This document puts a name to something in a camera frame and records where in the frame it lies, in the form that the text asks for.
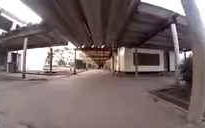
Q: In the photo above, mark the dark bush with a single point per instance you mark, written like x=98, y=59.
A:
x=80, y=64

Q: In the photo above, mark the white building with dark window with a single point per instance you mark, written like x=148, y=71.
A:
x=128, y=60

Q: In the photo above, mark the grey concrete path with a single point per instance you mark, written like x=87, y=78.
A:
x=90, y=103

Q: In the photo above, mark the trees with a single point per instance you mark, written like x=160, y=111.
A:
x=60, y=55

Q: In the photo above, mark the covered walkway shelter with posts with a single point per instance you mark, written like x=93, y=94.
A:
x=100, y=20

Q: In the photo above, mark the soil bed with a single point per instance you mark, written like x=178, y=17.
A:
x=46, y=72

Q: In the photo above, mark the bushes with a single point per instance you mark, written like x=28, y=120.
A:
x=186, y=68

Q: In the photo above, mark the white building with dark door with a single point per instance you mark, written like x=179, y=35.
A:
x=13, y=61

